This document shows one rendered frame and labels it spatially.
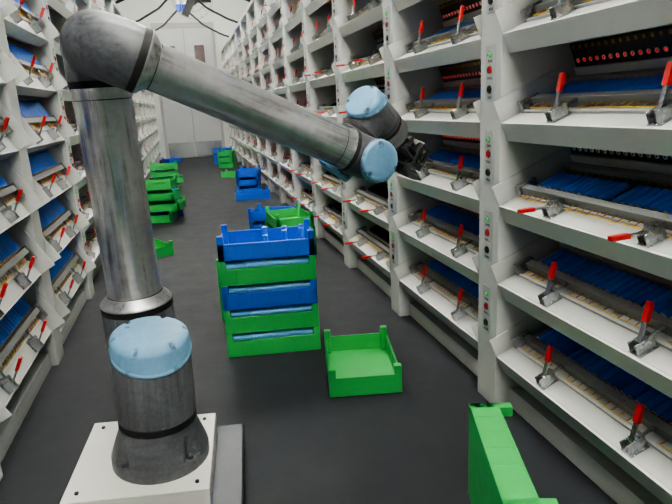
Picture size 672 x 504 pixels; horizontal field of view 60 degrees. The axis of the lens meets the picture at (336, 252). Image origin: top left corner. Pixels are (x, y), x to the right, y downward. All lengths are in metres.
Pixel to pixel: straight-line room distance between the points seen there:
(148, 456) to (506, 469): 0.65
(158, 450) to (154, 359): 0.18
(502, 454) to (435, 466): 0.34
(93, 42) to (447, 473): 1.08
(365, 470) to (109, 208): 0.77
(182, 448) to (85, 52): 0.73
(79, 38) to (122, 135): 0.20
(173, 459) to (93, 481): 0.16
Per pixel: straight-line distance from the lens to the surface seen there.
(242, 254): 1.81
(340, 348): 1.89
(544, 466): 1.40
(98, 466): 1.31
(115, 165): 1.21
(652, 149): 1.04
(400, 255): 2.10
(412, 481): 1.32
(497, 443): 1.08
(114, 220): 1.23
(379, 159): 1.22
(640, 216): 1.11
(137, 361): 1.12
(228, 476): 1.27
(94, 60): 1.09
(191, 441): 1.22
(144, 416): 1.17
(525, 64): 1.42
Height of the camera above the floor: 0.78
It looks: 14 degrees down
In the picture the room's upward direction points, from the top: 3 degrees counter-clockwise
